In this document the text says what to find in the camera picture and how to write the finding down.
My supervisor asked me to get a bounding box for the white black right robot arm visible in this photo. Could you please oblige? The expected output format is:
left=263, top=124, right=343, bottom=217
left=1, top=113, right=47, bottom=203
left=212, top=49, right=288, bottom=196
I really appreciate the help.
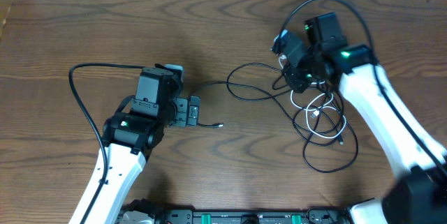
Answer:
left=272, top=13, right=446, bottom=223

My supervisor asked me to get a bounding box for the black left camera cable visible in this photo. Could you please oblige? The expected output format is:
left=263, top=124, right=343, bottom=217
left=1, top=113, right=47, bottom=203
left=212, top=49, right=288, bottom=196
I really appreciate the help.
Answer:
left=68, top=63, right=146, bottom=224

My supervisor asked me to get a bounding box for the black cable blue connector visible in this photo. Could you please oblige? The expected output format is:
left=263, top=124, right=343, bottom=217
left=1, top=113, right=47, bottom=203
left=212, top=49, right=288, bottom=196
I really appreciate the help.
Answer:
left=272, top=73, right=346, bottom=147

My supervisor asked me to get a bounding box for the black camera cable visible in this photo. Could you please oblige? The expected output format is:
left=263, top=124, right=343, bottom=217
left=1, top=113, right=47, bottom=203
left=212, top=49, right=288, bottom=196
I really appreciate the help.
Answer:
left=277, top=0, right=447, bottom=179
left=68, top=63, right=146, bottom=224

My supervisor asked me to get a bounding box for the black right camera cable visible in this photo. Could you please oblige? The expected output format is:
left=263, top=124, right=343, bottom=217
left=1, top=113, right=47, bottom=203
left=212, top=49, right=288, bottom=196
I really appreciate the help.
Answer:
left=277, top=0, right=447, bottom=179

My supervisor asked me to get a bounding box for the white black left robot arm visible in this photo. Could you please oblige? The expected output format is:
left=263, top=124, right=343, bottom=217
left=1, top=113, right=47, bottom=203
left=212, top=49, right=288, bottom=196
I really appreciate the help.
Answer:
left=70, top=64, right=200, bottom=223

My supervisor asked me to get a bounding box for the white USB cable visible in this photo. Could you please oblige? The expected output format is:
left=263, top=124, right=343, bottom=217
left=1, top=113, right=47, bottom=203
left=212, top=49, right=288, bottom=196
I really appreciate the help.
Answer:
left=278, top=54, right=347, bottom=140

